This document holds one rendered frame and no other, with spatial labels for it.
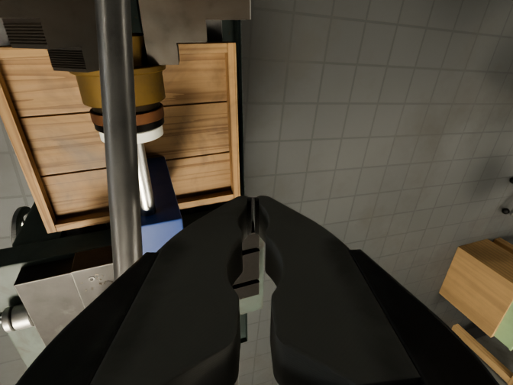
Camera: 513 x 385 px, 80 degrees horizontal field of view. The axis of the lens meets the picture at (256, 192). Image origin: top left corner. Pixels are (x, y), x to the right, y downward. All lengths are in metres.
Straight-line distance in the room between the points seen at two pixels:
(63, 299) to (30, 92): 0.35
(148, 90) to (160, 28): 0.06
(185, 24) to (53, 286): 0.49
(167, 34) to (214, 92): 0.26
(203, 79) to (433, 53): 1.75
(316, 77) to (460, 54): 0.97
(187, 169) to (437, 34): 1.78
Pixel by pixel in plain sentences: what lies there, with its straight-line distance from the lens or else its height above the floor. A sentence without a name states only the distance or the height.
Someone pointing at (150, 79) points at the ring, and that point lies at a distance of 0.34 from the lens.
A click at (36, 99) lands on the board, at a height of 0.88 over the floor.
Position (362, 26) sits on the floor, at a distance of 1.82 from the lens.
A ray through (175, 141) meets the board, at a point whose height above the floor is 0.88.
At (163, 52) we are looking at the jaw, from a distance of 0.35.
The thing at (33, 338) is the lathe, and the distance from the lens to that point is 0.81.
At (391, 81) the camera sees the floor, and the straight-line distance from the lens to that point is 2.00.
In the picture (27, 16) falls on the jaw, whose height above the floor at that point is 1.17.
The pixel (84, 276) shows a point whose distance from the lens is 0.57.
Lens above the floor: 1.45
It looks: 55 degrees down
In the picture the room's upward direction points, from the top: 143 degrees clockwise
